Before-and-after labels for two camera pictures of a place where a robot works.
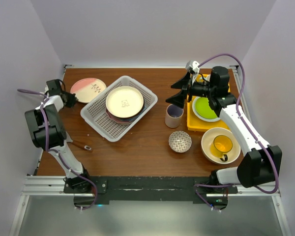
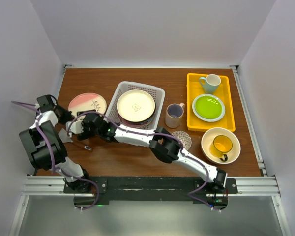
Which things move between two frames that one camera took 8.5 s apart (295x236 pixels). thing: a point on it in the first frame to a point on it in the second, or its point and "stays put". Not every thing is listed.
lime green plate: [202, 110] stays put
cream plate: [124, 102] to [135, 105]
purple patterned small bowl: [180, 141] stays put
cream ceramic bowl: [208, 137] stays put
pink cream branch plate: [87, 90] to [87, 102]
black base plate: [210, 191] stays put
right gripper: [179, 99] to [85, 135]
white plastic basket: [95, 113] to [158, 94]
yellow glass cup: [221, 146] stays put
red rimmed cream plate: [124, 104] to [146, 121]
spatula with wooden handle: [69, 139] stays put
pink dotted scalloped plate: [117, 119] to [132, 125]
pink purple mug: [173, 116] stays put
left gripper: [73, 100] to [68, 116]
